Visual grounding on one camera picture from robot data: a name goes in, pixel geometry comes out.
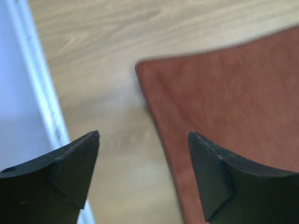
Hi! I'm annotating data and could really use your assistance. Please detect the brown towel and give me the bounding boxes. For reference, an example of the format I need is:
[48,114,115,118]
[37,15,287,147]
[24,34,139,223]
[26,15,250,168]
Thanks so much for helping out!
[135,26,299,224]

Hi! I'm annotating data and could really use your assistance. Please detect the aluminium frame rail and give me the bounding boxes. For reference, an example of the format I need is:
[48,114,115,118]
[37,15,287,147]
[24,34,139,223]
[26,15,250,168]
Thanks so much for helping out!
[0,0,95,224]

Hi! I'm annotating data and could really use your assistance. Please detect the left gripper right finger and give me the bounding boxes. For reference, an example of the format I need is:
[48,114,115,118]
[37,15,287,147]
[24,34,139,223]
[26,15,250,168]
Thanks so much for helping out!
[188,132,299,224]

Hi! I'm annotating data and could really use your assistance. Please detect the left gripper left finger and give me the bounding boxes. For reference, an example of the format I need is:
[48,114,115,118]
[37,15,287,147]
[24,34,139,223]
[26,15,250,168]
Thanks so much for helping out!
[0,131,100,224]

